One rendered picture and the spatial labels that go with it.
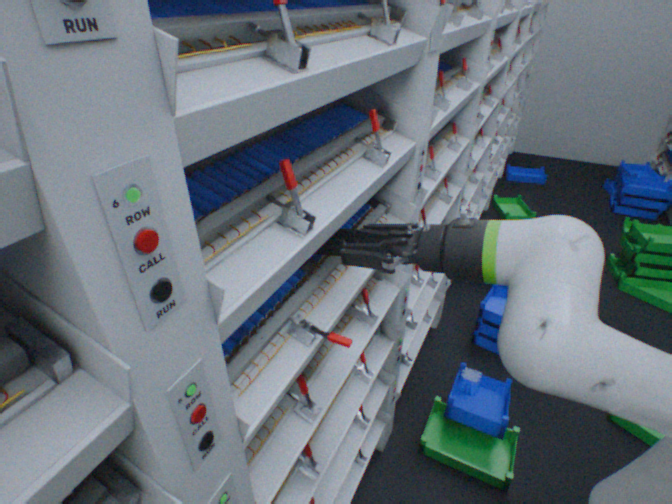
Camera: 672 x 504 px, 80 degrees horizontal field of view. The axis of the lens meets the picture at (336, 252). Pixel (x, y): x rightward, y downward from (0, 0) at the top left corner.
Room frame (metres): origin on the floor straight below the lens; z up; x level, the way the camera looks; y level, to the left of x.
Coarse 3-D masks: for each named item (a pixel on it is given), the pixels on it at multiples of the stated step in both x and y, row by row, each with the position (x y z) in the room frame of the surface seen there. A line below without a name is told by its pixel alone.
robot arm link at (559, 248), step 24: (552, 216) 0.47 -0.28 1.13; (504, 240) 0.46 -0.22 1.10; (528, 240) 0.44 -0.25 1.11; (552, 240) 0.43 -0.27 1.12; (576, 240) 0.43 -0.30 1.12; (600, 240) 0.44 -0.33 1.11; (504, 264) 0.44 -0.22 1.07; (528, 264) 0.41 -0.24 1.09; (552, 264) 0.40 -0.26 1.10; (576, 264) 0.39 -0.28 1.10; (600, 264) 0.41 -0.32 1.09
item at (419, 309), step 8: (432, 280) 1.32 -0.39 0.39; (440, 280) 1.35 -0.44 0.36; (424, 288) 1.28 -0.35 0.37; (432, 288) 1.29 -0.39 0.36; (424, 296) 1.24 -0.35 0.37; (432, 296) 1.25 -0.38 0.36; (416, 304) 1.18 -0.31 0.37; (424, 304) 1.19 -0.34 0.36; (416, 312) 1.14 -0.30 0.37; (424, 312) 1.15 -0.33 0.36; (408, 320) 1.07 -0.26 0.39; (416, 320) 1.10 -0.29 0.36; (408, 328) 1.06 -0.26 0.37; (416, 328) 1.07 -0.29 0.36; (408, 336) 1.02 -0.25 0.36; (408, 344) 0.99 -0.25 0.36
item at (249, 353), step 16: (384, 208) 0.81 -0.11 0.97; (336, 256) 0.61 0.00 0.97; (320, 272) 0.56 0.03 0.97; (304, 288) 0.52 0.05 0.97; (320, 288) 0.54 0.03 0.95; (288, 304) 0.48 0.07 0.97; (272, 320) 0.44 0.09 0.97; (288, 320) 0.46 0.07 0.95; (256, 336) 0.41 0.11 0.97; (272, 336) 0.42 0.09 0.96; (288, 336) 0.43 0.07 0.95; (240, 352) 0.38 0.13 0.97; (256, 352) 0.38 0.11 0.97; (240, 368) 0.36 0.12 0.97
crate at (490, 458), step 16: (432, 416) 0.96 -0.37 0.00; (432, 432) 0.89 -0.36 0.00; (448, 432) 0.89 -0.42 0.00; (464, 432) 0.89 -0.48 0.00; (480, 432) 0.89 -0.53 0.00; (512, 432) 0.85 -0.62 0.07; (432, 448) 0.80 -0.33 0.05; (448, 448) 0.83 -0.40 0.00; (464, 448) 0.83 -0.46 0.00; (480, 448) 0.83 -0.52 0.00; (496, 448) 0.83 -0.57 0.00; (512, 448) 0.83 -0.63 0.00; (448, 464) 0.77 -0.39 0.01; (464, 464) 0.75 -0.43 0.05; (480, 464) 0.77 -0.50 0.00; (496, 464) 0.77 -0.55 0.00; (512, 464) 0.74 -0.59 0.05; (496, 480) 0.70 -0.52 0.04
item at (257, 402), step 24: (384, 192) 0.84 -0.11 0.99; (408, 216) 0.81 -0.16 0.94; (312, 264) 0.61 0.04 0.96; (336, 288) 0.56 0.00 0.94; (360, 288) 0.59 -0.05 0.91; (312, 312) 0.50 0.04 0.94; (336, 312) 0.51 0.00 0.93; (264, 360) 0.39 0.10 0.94; (288, 360) 0.40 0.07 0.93; (240, 384) 0.35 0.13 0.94; (264, 384) 0.36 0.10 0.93; (288, 384) 0.37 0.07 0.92; (240, 408) 0.32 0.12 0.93; (264, 408) 0.32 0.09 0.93; (240, 432) 0.28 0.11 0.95
